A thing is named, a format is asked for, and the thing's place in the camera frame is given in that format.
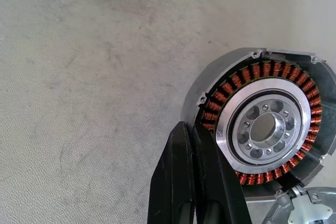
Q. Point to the silver motor housing copper windings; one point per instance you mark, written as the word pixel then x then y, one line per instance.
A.
pixel 262 95

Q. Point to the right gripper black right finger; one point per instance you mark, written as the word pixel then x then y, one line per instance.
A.
pixel 218 195

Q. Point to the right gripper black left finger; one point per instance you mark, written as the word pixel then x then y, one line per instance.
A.
pixel 173 182

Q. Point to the silver motor lid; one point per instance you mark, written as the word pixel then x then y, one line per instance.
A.
pixel 309 208

